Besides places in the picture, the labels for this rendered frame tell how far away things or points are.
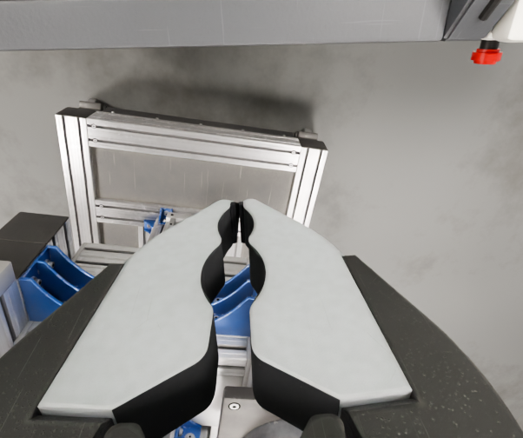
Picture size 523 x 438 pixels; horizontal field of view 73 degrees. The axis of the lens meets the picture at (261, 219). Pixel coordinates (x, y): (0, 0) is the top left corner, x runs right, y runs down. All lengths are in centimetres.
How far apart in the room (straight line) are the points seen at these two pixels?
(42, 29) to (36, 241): 39
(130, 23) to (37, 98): 118
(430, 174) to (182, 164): 100
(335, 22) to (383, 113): 109
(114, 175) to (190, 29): 96
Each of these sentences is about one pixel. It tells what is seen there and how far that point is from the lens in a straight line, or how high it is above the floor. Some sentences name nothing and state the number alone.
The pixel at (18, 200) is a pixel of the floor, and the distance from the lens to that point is 176.
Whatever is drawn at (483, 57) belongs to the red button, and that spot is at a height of 81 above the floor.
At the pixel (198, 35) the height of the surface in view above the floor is 95.
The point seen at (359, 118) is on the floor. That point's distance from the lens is 142.
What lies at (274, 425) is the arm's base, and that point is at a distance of 56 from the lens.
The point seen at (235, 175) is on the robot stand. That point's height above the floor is 21.
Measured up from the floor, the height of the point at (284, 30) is 95.
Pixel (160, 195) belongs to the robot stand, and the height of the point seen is 21.
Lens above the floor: 131
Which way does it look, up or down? 59 degrees down
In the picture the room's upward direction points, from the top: 176 degrees clockwise
